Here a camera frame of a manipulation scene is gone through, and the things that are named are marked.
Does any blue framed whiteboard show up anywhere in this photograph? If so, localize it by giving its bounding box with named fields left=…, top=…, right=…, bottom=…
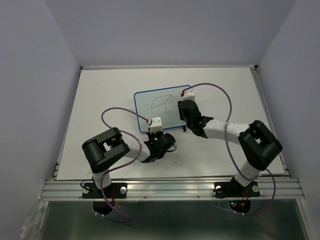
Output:
left=133, top=85, right=190, bottom=130

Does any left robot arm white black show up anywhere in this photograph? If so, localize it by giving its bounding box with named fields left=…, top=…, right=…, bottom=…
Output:
left=82, top=127, right=176, bottom=197

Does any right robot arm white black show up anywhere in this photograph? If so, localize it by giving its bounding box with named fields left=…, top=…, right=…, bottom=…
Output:
left=177, top=99, right=283, bottom=195

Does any clear plastic sheet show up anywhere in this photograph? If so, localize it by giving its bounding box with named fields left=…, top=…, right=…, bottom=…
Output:
left=20, top=197, right=48, bottom=240

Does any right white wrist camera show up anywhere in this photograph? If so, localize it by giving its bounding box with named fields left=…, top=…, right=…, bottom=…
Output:
left=180, top=88, right=195, bottom=101

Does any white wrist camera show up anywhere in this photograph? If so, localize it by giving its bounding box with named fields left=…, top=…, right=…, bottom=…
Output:
left=180, top=88, right=195, bottom=101
left=148, top=117, right=163, bottom=133

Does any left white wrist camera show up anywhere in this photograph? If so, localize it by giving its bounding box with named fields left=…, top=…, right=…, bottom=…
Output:
left=148, top=117, right=163, bottom=133

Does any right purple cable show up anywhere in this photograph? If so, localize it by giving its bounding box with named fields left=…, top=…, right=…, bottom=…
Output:
left=180, top=82, right=277, bottom=217

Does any purple cable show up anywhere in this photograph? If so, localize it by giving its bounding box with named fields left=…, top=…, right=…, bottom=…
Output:
left=180, top=82, right=277, bottom=217
left=101, top=107, right=151, bottom=223

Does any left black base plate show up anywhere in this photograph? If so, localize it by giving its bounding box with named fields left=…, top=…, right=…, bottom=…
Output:
left=80, top=182, right=128, bottom=199

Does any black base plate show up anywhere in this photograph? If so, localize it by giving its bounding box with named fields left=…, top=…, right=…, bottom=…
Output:
left=212, top=181, right=260, bottom=199
left=80, top=182, right=128, bottom=199

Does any aluminium back rail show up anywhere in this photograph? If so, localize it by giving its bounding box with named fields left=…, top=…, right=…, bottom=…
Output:
left=80, top=64, right=258, bottom=71

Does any aluminium rail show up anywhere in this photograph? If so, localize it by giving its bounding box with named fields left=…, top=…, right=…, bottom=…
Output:
left=249, top=65, right=291, bottom=178
left=80, top=64, right=258, bottom=71
left=40, top=177, right=305, bottom=202

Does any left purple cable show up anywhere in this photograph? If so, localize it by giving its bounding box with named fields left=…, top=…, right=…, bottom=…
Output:
left=101, top=107, right=151, bottom=223

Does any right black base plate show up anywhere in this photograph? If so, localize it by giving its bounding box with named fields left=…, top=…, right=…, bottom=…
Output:
left=212, top=181, right=260, bottom=199

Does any aluminium right side rail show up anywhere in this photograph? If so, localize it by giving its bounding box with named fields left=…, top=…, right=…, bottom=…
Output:
left=249, top=65, right=291, bottom=178

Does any aluminium front rail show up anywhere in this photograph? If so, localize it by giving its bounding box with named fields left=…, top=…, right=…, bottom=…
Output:
left=40, top=177, right=305, bottom=202

